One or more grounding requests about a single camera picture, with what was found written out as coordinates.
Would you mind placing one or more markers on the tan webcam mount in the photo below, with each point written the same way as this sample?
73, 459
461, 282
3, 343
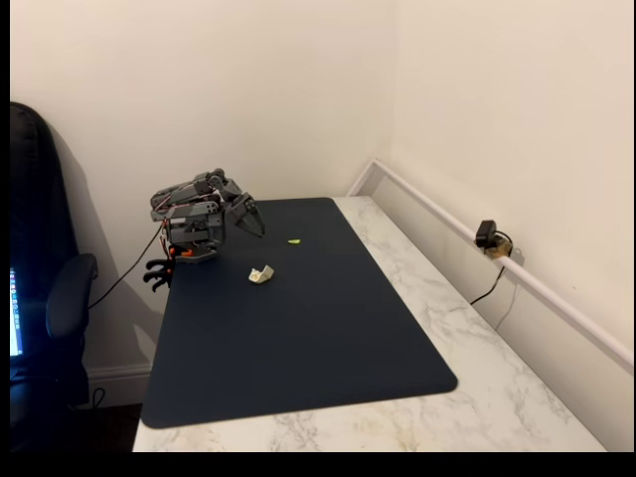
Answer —
499, 251

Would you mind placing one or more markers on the laptop screen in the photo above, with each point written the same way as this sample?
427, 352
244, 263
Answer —
15, 313

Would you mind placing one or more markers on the black webcam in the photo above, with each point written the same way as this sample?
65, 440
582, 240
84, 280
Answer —
484, 232

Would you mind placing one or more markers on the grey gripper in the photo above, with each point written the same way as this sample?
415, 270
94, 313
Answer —
247, 214

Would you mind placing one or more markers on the black office chair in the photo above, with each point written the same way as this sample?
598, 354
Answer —
40, 223

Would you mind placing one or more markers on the dark desk mat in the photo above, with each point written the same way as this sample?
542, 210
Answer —
298, 323

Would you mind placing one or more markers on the white baseboard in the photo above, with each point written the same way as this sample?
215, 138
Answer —
119, 380

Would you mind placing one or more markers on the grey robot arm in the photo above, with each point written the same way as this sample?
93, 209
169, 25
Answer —
191, 218

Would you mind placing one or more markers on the black table clamp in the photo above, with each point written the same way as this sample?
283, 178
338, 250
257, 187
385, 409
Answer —
158, 273

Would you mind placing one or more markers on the white wall ledge rail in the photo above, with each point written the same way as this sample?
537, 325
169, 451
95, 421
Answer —
546, 293

